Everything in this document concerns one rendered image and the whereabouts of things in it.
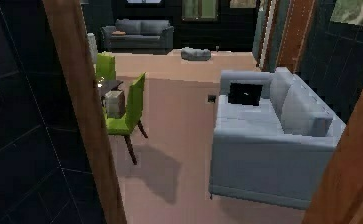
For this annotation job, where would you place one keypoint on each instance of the green framed wall picture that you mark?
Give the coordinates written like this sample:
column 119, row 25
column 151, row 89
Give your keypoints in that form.
column 352, row 11

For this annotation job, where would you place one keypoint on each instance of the dark grey sofa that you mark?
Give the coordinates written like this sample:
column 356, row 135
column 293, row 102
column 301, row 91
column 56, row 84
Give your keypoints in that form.
column 139, row 38

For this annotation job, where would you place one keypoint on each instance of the tan framed wall picture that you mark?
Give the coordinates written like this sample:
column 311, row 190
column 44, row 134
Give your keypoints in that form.
column 243, row 3

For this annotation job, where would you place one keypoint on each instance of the white framed wall picture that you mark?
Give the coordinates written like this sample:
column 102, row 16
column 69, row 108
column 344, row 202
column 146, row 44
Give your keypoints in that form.
column 144, row 1

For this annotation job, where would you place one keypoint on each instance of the brown room door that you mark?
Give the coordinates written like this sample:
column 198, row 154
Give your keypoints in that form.
column 297, row 33

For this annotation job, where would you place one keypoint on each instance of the grey floor cushion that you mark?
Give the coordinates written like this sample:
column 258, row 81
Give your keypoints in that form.
column 195, row 54

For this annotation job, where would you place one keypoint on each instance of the green framed window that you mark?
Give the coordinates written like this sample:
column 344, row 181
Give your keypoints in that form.
column 200, row 9

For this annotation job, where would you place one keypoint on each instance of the small black box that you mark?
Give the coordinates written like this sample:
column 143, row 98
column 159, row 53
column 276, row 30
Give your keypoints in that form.
column 211, row 98

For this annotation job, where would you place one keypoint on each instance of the green chair with brown legs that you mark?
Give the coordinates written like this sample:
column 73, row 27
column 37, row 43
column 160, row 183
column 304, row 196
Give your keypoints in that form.
column 105, row 66
column 130, row 110

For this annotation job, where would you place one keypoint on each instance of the black laptop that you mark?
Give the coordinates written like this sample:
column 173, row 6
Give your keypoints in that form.
column 245, row 94

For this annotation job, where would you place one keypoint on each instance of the orange pad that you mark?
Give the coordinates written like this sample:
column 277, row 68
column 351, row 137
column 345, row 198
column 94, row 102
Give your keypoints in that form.
column 118, row 33

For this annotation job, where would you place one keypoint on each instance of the light blue-grey sofa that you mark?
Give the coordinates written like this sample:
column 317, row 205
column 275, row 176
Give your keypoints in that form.
column 255, row 146

